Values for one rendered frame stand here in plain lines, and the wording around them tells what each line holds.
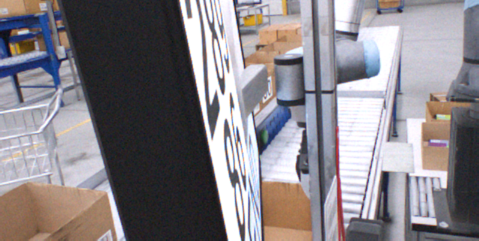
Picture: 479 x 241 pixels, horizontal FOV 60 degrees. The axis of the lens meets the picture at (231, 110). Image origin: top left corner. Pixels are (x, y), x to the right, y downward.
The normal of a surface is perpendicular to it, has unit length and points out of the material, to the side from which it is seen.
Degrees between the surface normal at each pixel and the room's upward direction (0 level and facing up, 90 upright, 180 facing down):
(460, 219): 90
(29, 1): 90
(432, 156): 90
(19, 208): 90
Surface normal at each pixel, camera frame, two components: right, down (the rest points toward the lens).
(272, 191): -0.33, 0.31
